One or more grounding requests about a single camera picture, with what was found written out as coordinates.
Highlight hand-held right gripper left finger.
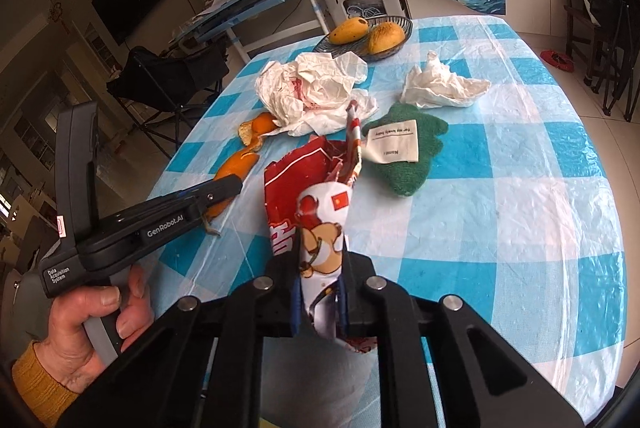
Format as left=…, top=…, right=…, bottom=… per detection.
left=55, top=228, right=303, bottom=428

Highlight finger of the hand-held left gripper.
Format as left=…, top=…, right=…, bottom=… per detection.
left=192, top=175, right=244, bottom=215

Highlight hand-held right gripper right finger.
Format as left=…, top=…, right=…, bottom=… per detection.
left=339, top=251, right=586, bottom=428

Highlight orange peel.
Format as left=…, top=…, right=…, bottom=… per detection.
left=238, top=113, right=278, bottom=152
left=202, top=147, right=261, bottom=221

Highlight red snack bag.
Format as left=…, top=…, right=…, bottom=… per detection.
left=263, top=101, right=378, bottom=354

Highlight green knitted toy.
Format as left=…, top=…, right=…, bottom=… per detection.
left=361, top=103, right=449, bottom=198

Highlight white plastic bag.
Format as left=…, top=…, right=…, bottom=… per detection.
left=255, top=52, right=381, bottom=137

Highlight person's left forearm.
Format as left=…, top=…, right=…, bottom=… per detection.
left=10, top=340, right=81, bottom=428

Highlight person's left hand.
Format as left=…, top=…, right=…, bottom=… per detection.
left=30, top=265, right=154, bottom=394

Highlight black folding camp chair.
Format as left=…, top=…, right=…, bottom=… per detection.
left=106, top=46, right=228, bottom=156

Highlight blue study desk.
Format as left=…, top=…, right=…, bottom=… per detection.
left=170, top=0, right=326, bottom=64

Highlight long yellow mango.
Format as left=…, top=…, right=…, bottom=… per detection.
left=328, top=18, right=371, bottom=45

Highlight round yellow mango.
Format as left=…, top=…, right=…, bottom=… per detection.
left=367, top=22, right=405, bottom=55

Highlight white crumpled tissue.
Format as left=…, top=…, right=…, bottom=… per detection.
left=400, top=51, right=492, bottom=109

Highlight red slippers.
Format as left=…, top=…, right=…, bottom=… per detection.
left=541, top=50, right=576, bottom=70

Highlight wooden chair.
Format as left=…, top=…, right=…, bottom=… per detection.
left=545, top=0, right=601, bottom=84

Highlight black folded chair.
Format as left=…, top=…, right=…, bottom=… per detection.
left=580, top=0, right=640, bottom=121

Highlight red wall ornament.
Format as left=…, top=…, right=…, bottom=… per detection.
left=52, top=0, right=73, bottom=36

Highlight dark wire fruit basket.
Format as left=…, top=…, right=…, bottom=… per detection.
left=313, top=15, right=414, bottom=62

